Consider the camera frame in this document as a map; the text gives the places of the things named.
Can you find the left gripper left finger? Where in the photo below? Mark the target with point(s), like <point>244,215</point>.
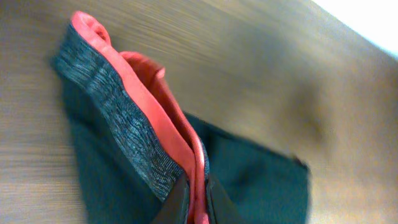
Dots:
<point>175,207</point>

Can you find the black leggings with red waistband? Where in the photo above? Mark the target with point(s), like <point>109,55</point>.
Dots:
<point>133,142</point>

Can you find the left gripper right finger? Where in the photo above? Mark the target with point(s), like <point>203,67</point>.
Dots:
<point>220,208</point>

